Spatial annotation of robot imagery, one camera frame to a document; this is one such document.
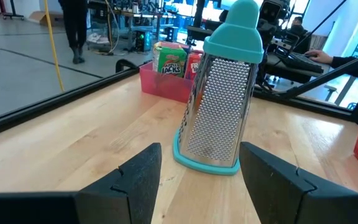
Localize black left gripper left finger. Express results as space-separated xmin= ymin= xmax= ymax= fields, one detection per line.
xmin=75 ymin=142 xmax=162 ymax=224

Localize small pink box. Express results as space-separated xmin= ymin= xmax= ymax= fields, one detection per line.
xmin=158 ymin=40 xmax=191 ymax=50

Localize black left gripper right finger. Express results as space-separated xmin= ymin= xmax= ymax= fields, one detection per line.
xmin=239 ymin=141 xmax=358 ymax=224

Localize pink plastic bin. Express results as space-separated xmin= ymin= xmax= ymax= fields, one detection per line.
xmin=139 ymin=60 xmax=195 ymax=104

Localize red cereal box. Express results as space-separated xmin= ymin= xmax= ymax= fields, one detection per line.
xmin=184 ymin=52 xmax=203 ymax=81

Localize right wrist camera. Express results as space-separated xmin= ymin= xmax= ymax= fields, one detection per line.
xmin=259 ymin=0 xmax=287 ymax=22

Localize long yellow cable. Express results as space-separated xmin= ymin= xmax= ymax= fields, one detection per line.
xmin=44 ymin=0 xmax=65 ymax=93

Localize background workbench shelves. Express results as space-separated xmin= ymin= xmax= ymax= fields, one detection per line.
xmin=87 ymin=0 xmax=180 ymax=54

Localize black keyboard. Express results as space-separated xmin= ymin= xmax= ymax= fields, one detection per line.
xmin=286 ymin=52 xmax=325 ymax=75

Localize green Apple Jacks cereal box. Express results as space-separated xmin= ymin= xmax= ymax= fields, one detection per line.
xmin=152 ymin=42 xmax=188 ymax=78

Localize brown cardboard box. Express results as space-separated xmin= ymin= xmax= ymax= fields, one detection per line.
xmin=29 ymin=11 xmax=65 ymax=27

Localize blue grey basket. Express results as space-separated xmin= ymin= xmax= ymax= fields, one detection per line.
xmin=172 ymin=0 xmax=265 ymax=176

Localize red rolling stand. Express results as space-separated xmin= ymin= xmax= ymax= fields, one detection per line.
xmin=0 ymin=0 xmax=25 ymax=21

